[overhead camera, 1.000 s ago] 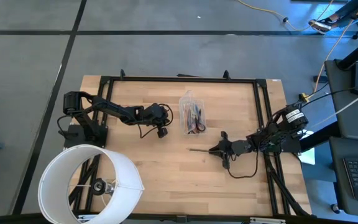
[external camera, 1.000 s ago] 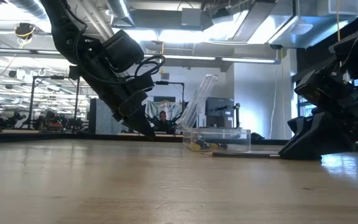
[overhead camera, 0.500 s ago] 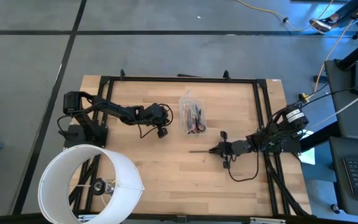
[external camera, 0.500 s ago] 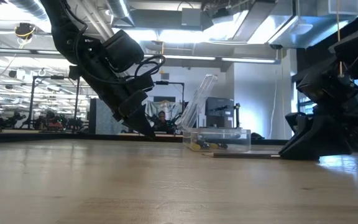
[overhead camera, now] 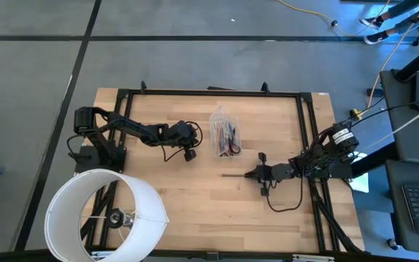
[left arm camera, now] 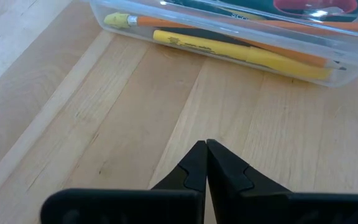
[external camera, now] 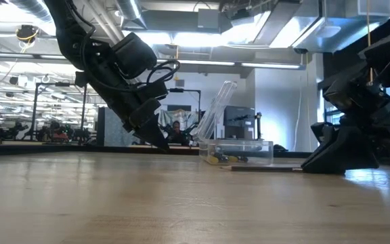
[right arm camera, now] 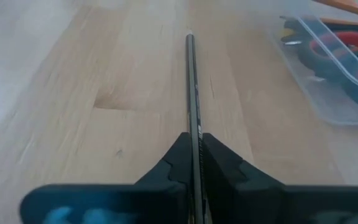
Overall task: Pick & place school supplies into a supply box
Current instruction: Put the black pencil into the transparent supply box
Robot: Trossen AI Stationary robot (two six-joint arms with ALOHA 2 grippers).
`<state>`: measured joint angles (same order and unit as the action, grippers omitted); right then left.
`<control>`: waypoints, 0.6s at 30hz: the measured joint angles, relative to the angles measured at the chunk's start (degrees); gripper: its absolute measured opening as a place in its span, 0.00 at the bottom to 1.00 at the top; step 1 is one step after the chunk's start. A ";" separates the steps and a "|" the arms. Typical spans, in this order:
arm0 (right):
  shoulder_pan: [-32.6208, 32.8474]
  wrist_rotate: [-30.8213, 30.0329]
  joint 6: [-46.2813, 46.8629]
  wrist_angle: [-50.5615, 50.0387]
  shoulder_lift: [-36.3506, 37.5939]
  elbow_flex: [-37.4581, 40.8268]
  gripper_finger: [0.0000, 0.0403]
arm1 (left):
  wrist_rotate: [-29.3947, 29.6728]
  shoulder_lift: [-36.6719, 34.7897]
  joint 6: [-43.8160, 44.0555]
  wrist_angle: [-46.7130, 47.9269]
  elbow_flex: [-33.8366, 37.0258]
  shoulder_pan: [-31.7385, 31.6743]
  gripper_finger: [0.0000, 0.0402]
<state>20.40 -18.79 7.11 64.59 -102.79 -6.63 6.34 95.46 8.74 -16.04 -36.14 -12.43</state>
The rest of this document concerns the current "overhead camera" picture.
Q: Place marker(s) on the white lamp shade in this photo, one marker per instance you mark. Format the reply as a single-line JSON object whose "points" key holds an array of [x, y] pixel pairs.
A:
{"points": [[147, 203]]}

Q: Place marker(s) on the person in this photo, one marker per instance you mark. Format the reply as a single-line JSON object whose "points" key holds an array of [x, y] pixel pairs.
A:
{"points": [[376, 37]]}

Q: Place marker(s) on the black desk beam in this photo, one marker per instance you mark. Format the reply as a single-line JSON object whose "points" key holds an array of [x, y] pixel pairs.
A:
{"points": [[418, 60], [375, 160]]}

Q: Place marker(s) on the black frame bracket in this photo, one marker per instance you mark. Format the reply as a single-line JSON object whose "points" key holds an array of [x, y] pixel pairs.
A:
{"points": [[265, 87], [143, 87]]}

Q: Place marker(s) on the black pen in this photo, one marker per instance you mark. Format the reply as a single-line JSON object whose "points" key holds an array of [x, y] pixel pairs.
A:
{"points": [[233, 175]]}

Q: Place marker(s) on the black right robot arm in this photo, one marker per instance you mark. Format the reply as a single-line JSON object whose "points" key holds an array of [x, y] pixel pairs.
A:
{"points": [[326, 160]]}

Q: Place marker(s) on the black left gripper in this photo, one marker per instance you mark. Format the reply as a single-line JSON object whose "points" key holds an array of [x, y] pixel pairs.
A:
{"points": [[182, 134]]}

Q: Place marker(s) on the black floor strip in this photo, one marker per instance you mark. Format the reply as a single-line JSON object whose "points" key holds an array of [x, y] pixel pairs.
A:
{"points": [[220, 88]]}

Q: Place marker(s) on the black aluminium table frame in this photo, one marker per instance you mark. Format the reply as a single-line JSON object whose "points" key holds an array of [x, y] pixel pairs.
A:
{"points": [[213, 93]]}

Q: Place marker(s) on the clear plastic supply box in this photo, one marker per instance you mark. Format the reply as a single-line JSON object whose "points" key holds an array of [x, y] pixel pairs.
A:
{"points": [[216, 120]]}

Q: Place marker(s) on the small black box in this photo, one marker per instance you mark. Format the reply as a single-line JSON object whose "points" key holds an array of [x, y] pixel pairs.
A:
{"points": [[375, 92]]}

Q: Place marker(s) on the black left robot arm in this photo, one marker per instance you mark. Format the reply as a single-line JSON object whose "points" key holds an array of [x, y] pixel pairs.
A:
{"points": [[133, 125]]}

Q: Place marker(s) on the black caster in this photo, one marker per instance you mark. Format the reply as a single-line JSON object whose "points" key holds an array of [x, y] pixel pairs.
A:
{"points": [[392, 244]]}

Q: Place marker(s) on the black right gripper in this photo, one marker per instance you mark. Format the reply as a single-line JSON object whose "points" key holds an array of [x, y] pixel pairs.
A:
{"points": [[278, 172]]}

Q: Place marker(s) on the white paper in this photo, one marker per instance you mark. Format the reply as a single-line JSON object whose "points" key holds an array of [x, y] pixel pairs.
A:
{"points": [[362, 183]]}

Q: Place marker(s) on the grey desk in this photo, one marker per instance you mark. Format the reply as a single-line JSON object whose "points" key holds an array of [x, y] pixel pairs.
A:
{"points": [[402, 120], [395, 203]]}

